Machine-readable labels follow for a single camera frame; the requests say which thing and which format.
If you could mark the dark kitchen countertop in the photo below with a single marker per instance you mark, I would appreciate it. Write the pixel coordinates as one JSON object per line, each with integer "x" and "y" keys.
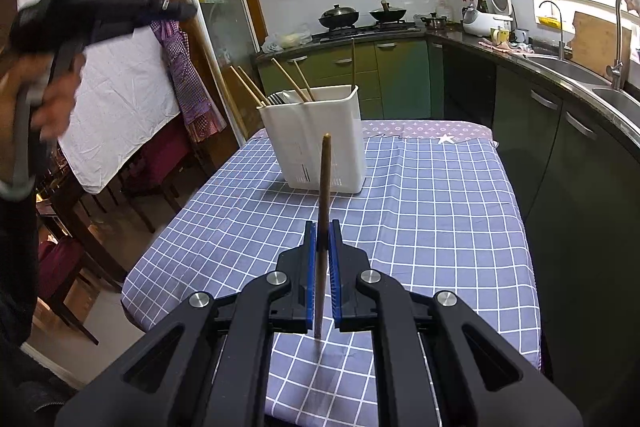
{"x": 575, "y": 92}

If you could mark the blue checked tablecloth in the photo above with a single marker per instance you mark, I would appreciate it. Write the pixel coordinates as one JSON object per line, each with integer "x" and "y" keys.
{"x": 425, "y": 232}

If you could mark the dark glass bottle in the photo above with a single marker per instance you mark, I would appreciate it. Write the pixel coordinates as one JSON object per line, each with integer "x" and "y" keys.
{"x": 480, "y": 3}

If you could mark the pink dish cloth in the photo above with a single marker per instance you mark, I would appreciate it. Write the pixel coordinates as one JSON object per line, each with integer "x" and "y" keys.
{"x": 505, "y": 48}

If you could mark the brown ridged-tip wooden chopstick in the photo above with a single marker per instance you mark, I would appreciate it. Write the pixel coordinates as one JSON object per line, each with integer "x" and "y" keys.
{"x": 324, "y": 187}

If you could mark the white plastic bag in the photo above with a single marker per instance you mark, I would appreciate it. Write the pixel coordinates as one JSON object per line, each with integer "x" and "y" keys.
{"x": 286, "y": 41}

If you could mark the steel kitchen sink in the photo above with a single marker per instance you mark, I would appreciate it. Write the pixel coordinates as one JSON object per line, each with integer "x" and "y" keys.
{"x": 565, "y": 69}

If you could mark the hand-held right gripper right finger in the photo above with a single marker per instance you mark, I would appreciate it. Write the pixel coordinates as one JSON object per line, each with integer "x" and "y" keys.
{"x": 334, "y": 272}

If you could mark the white plastic bottle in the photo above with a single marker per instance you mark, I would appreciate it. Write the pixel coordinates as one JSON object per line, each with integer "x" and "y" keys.
{"x": 441, "y": 7}

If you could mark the tall chrome faucet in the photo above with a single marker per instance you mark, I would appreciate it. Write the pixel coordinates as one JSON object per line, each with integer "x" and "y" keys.
{"x": 618, "y": 37}

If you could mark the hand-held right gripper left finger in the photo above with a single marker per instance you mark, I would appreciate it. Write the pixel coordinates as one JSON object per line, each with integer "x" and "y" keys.
{"x": 311, "y": 267}

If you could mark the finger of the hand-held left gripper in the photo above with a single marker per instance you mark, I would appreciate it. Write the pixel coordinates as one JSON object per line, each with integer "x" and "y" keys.
{"x": 165, "y": 9}

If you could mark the white rice cooker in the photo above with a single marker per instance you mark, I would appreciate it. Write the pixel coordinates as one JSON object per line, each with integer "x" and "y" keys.
{"x": 484, "y": 21}

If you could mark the dark red dining chair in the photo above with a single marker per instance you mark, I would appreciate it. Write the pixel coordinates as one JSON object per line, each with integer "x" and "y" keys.
{"x": 160, "y": 167}
{"x": 65, "y": 277}

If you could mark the purple checked apron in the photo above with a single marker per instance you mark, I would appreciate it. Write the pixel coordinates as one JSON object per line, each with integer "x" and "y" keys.
{"x": 192, "y": 82}

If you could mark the orange-brown wooden chopstick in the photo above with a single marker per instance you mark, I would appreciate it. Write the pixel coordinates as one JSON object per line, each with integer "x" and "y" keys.
{"x": 289, "y": 81}

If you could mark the black gas stove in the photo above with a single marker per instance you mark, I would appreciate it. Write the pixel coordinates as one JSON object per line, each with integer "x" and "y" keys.
{"x": 367, "y": 31}

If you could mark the small steel pot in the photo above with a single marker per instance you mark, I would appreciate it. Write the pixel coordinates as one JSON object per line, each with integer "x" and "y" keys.
{"x": 435, "y": 22}

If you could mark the purple star-patterned cloth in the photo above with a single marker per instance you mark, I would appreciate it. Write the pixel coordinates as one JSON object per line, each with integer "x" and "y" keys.
{"x": 425, "y": 129}

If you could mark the small chrome faucet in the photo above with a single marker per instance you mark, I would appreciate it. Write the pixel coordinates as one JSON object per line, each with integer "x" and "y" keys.
{"x": 559, "y": 32}

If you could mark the white hanging cloth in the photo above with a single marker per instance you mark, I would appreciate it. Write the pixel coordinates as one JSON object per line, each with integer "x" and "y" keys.
{"x": 125, "y": 97}

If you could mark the white plastic utensil holder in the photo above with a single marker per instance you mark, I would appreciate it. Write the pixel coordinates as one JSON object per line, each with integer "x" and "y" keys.
{"x": 340, "y": 132}

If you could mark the grey metal cutlery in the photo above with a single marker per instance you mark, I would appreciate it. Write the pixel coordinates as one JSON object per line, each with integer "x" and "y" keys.
{"x": 279, "y": 97}

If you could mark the yellow packet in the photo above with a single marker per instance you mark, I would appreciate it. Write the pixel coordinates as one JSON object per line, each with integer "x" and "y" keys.
{"x": 550, "y": 21}

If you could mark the wooden cutting board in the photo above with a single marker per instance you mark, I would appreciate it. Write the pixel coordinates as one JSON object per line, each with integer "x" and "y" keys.
{"x": 600, "y": 44}

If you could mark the black wok with lid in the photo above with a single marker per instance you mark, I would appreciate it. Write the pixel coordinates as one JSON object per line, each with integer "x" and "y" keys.
{"x": 339, "y": 18}

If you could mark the person's left hand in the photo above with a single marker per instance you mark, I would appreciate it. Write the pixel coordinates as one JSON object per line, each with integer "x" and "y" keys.
{"x": 57, "y": 107}

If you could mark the floral glass sliding door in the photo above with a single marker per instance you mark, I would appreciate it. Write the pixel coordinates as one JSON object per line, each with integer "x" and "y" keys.
{"x": 220, "y": 7}

